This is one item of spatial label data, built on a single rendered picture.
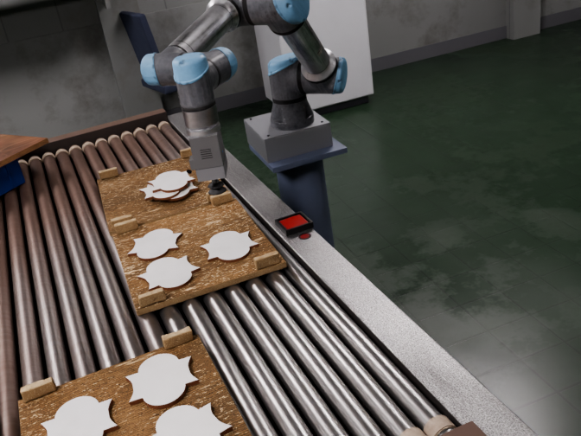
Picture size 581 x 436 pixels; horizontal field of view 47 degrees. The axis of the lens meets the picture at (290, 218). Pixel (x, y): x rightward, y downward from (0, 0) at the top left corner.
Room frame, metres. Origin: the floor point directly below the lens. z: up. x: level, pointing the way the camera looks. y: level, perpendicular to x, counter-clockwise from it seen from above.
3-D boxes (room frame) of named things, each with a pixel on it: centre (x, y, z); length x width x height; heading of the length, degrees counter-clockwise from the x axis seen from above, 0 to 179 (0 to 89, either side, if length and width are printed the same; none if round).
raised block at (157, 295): (1.24, 0.33, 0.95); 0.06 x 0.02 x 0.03; 107
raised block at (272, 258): (1.32, 0.07, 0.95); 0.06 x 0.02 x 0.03; 107
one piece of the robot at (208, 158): (1.43, 0.17, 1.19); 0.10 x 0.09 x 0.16; 88
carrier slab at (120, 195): (1.87, 0.37, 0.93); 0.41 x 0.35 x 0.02; 15
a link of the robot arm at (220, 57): (1.53, 0.13, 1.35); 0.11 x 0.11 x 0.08; 64
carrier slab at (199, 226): (1.47, 0.25, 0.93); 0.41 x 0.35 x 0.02; 17
